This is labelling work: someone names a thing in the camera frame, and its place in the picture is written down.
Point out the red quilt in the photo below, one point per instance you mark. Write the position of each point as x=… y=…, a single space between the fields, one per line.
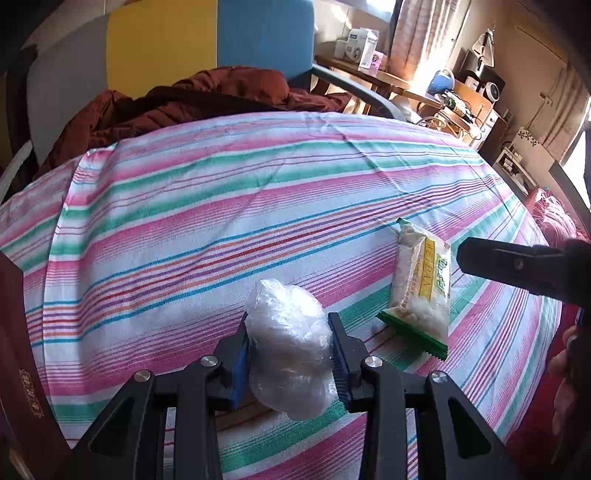
x=556 y=221

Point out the rice cracker packet green ends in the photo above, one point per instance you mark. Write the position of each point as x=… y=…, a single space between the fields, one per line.
x=420 y=286

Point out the grey yellow blue armchair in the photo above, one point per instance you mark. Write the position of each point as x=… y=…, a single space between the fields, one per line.
x=161 y=46

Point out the small round fan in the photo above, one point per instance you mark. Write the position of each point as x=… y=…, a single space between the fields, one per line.
x=491 y=90

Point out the maroon tin box gold interior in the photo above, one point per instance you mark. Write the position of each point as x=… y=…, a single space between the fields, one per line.
x=23 y=369

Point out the blue kettle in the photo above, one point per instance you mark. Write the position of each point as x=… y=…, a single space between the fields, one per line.
x=438 y=84

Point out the clear plastic bag white contents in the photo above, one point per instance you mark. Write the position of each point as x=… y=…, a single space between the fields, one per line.
x=286 y=332

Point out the person's right hand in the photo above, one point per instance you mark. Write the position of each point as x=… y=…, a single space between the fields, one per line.
x=563 y=404

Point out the white medicine carton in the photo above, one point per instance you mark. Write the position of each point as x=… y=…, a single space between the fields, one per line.
x=362 y=46

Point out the striped bed sheet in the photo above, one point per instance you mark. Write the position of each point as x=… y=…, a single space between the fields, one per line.
x=207 y=207

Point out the light wooden side table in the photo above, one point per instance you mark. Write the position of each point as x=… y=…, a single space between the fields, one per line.
x=468 y=99

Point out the floral curtain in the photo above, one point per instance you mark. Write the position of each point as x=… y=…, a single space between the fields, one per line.
x=425 y=37

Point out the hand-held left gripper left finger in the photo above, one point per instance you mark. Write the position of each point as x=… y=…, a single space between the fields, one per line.
x=240 y=369

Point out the white shelf unit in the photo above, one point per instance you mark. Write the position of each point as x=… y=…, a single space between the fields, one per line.
x=531 y=143

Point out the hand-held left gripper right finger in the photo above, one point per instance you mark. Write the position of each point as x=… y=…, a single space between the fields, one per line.
x=344 y=374

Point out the pink small box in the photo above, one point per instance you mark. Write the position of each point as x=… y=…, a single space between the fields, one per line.
x=379 y=62

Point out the beige curtain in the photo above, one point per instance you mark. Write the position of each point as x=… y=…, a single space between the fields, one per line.
x=563 y=106

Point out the dark wooden desk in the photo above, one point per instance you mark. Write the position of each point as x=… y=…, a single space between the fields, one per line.
x=369 y=76

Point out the maroon padded jacket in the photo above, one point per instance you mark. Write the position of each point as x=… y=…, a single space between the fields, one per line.
x=207 y=92

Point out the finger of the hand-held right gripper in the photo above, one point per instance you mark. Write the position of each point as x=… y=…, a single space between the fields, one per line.
x=508 y=265

